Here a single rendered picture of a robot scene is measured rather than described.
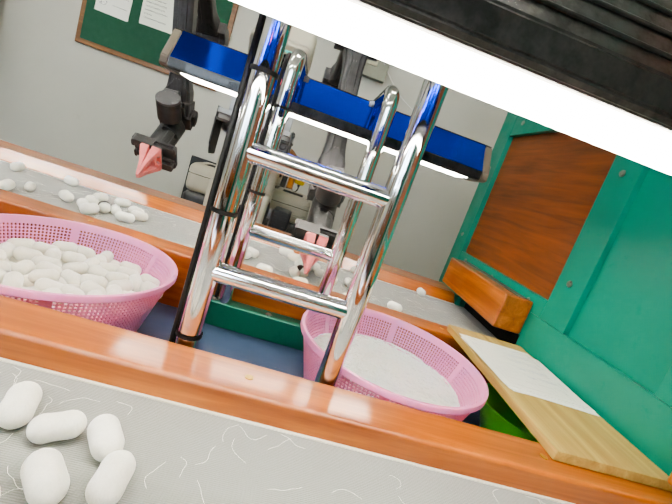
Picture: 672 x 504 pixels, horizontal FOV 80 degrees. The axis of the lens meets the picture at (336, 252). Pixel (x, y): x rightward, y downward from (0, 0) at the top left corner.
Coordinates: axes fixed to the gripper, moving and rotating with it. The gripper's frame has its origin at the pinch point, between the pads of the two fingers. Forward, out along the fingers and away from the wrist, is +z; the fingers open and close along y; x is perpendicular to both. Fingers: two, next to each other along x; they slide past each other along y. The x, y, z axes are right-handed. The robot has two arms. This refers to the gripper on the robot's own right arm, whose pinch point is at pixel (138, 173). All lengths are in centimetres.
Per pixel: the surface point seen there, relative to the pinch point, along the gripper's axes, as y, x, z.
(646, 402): 85, -37, 40
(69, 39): -135, 99, -171
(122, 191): -4.4, 7.7, 0.5
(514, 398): 70, -32, 42
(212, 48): 14.1, -34.0, -3.9
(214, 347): 32, -17, 41
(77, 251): 8.5, -18.1, 33.0
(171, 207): 7.6, 7.7, 0.5
